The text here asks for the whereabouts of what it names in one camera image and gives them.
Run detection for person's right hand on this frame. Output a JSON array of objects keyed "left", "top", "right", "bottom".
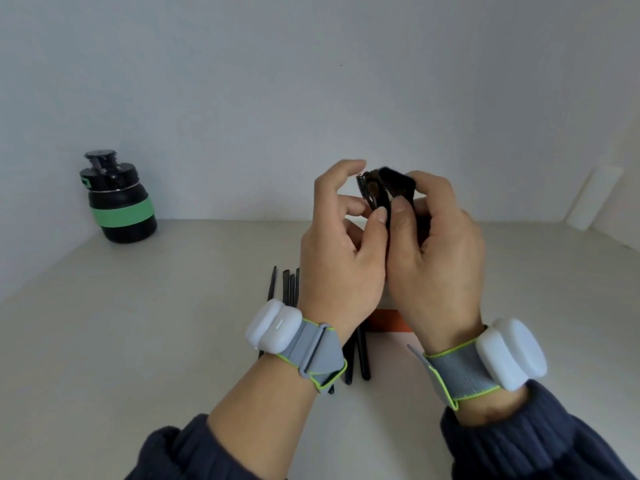
[{"left": 387, "top": 170, "right": 487, "bottom": 354}]

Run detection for person's left hand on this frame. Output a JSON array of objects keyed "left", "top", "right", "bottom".
[{"left": 298, "top": 159, "right": 391, "bottom": 345}]

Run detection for pile of black makeup brushes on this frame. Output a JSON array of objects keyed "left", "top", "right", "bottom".
[{"left": 257, "top": 266, "right": 372, "bottom": 395}]

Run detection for person's left forearm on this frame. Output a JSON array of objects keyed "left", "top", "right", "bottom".
[{"left": 125, "top": 353, "right": 346, "bottom": 480}]

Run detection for person's right forearm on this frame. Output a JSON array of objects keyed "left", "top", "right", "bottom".
[{"left": 439, "top": 379, "right": 636, "bottom": 480}]

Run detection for white paper roll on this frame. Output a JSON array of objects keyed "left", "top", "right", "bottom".
[{"left": 566, "top": 164, "right": 625, "bottom": 231}]

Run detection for beige table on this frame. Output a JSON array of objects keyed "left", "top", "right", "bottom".
[{"left": 0, "top": 218, "right": 640, "bottom": 480}]

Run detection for black green water bottle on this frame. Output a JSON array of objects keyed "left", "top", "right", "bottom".
[{"left": 79, "top": 150, "right": 158, "bottom": 245}]

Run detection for white wrist tracker grey strap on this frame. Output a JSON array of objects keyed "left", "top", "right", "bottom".
[
  {"left": 407, "top": 318, "right": 549, "bottom": 411},
  {"left": 245, "top": 300, "right": 349, "bottom": 395}
]

